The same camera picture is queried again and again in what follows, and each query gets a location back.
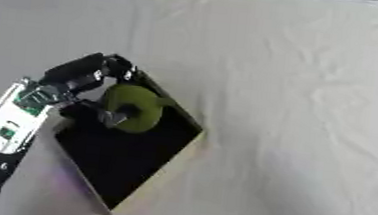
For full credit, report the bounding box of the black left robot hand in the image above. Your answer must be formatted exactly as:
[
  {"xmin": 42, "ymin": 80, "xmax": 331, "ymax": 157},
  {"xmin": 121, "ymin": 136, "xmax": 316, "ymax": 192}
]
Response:
[{"xmin": 33, "ymin": 46, "xmax": 149, "ymax": 133}]

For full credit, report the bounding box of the green round toy fruit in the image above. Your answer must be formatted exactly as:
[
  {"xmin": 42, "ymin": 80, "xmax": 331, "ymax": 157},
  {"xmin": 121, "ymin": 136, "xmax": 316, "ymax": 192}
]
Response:
[{"xmin": 96, "ymin": 81, "xmax": 177, "ymax": 138}]

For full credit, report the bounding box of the cardboard box with black inside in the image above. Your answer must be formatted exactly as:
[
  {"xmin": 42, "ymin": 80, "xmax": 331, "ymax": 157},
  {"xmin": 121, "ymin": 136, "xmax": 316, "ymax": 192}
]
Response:
[{"xmin": 0, "ymin": 55, "xmax": 226, "ymax": 215}]

